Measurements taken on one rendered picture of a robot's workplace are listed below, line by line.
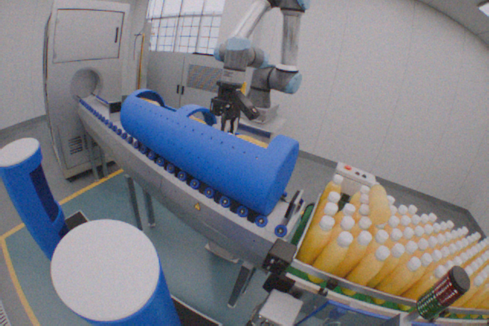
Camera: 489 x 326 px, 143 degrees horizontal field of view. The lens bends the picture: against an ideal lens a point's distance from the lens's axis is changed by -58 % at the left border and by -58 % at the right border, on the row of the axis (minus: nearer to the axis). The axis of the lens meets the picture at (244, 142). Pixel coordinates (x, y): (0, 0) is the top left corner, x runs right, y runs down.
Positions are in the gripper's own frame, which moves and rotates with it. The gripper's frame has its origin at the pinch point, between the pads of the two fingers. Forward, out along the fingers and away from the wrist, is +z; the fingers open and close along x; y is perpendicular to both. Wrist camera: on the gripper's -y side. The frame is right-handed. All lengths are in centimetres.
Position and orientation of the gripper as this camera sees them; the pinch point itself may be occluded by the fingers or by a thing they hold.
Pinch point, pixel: (228, 139)
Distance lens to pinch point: 70.2
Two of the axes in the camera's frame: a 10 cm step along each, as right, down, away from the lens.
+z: -1.8, 9.0, 4.0
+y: -8.5, -3.5, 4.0
